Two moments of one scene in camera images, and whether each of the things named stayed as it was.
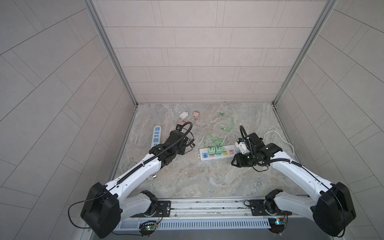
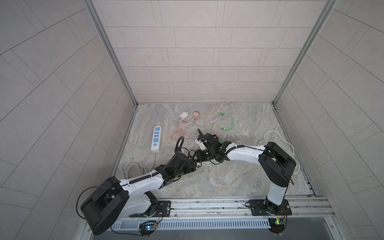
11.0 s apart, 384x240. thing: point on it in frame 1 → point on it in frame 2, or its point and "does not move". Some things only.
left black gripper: x=180 y=144 → x=188 y=169
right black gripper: x=238 y=161 → x=198 y=158
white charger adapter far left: x=183 y=115 does not move
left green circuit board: x=147 y=227 does not move
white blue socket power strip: x=156 y=137 does not move
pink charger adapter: x=196 y=114 does not move
